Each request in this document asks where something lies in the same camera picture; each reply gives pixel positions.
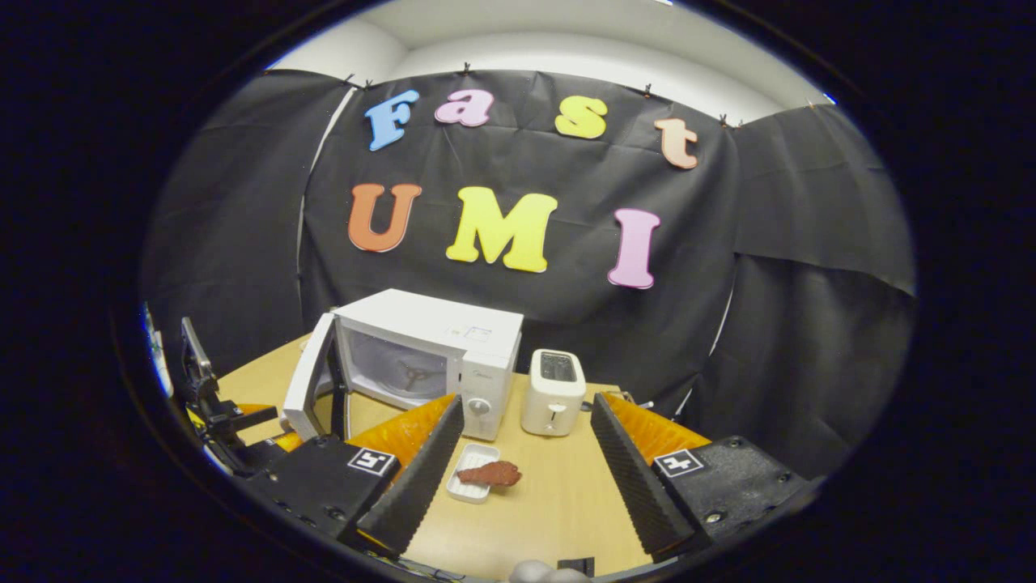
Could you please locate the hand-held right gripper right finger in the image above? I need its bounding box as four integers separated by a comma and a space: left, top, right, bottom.
589, 392, 814, 564

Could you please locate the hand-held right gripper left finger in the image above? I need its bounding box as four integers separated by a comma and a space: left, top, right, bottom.
243, 394, 466, 558

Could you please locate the red meat piece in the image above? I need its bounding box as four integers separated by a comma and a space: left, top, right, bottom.
456, 460, 523, 488

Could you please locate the white microwave oven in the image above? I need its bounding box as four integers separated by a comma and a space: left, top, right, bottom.
281, 288, 524, 445

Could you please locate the white rectangular dish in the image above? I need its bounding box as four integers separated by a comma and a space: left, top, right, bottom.
446, 442, 501, 504

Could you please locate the white toaster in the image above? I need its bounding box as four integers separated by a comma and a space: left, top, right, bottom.
520, 348, 587, 438

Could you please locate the black backdrop cloth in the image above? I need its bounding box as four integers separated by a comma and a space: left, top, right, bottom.
138, 69, 917, 479

